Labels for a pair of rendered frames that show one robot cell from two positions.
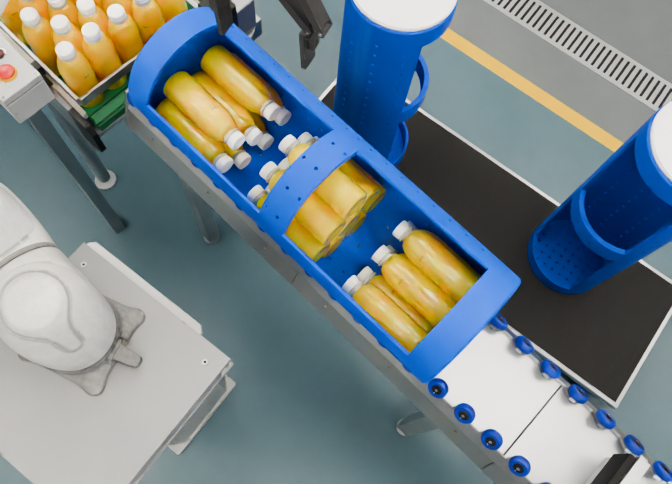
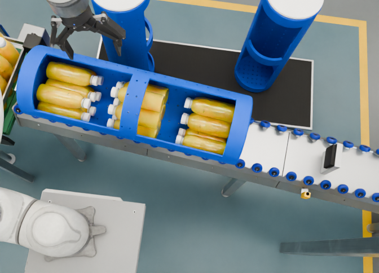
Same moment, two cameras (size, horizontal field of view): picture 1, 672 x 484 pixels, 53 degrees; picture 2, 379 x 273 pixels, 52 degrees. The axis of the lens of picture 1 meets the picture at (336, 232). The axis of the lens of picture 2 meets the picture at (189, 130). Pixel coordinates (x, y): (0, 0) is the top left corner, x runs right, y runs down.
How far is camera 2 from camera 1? 0.24 m
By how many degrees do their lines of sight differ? 10
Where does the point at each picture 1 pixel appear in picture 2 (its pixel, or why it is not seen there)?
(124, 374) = (101, 239)
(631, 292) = (291, 74)
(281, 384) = (158, 207)
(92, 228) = (17, 187)
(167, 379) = (122, 229)
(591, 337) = (285, 104)
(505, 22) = not seen: outside the picture
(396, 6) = not seen: outside the picture
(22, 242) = (23, 206)
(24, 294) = (43, 227)
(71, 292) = (64, 214)
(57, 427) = not seen: outside the picture
